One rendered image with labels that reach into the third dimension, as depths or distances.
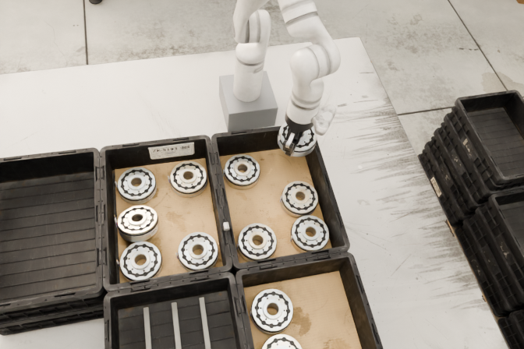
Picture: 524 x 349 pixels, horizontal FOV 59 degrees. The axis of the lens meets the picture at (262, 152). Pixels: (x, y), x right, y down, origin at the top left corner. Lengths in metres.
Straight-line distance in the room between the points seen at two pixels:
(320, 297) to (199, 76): 0.92
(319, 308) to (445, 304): 0.42
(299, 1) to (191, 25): 2.06
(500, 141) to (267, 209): 1.20
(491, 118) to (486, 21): 1.42
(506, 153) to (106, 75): 1.62
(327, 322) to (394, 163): 0.65
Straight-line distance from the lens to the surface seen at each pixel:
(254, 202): 1.33
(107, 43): 2.93
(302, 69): 0.95
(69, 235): 1.34
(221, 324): 1.22
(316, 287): 1.26
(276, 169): 1.39
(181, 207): 1.32
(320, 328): 1.24
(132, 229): 1.25
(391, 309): 1.45
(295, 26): 0.97
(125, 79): 1.78
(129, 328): 1.23
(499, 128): 2.24
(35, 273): 1.33
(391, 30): 3.21
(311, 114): 1.08
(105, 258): 1.19
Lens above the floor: 2.02
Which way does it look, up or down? 57 degrees down
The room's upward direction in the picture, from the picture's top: 10 degrees clockwise
